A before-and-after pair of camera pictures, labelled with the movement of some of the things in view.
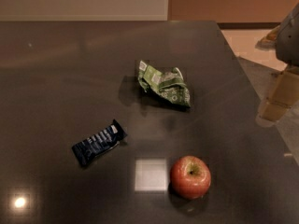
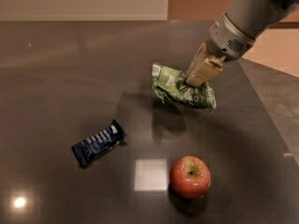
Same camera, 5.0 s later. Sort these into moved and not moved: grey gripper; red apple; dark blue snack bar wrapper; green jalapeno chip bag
Moved: green jalapeno chip bag; grey gripper
Not moved: red apple; dark blue snack bar wrapper
